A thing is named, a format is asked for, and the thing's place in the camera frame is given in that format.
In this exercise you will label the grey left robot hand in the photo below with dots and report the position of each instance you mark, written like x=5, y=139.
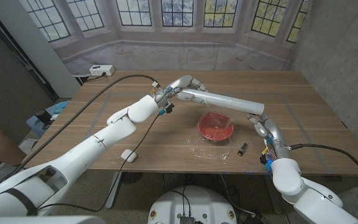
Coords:
x=182, y=82

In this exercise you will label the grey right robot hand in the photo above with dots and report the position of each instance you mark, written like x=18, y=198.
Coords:
x=270, y=129

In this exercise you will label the cling film roll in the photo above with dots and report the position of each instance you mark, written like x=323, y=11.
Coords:
x=228, y=102

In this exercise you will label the clear cling film sheet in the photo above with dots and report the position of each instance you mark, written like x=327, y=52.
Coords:
x=210, y=149

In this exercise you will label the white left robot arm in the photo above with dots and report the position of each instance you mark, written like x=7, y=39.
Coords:
x=73, y=161

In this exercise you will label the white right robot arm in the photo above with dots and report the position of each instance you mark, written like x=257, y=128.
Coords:
x=309, y=193

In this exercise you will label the red plate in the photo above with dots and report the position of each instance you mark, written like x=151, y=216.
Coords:
x=215, y=127

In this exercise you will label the white AirPods case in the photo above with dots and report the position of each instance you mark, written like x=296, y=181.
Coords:
x=129, y=155

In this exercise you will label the printed window backdrop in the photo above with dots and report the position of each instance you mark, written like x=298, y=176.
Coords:
x=179, y=56

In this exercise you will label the small black battery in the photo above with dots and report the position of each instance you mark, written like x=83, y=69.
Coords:
x=242, y=148

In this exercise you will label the grey table leg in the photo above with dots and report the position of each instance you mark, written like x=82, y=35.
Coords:
x=113, y=189
x=273, y=194

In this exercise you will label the white power strip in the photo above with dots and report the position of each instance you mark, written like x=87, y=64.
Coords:
x=102, y=70

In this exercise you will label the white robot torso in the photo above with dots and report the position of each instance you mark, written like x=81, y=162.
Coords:
x=194, y=202

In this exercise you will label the black round fan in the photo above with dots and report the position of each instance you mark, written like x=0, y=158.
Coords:
x=130, y=177

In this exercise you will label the blue box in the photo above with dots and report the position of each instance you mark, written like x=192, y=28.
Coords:
x=59, y=107

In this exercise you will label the black round object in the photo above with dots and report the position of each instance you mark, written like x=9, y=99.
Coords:
x=43, y=116

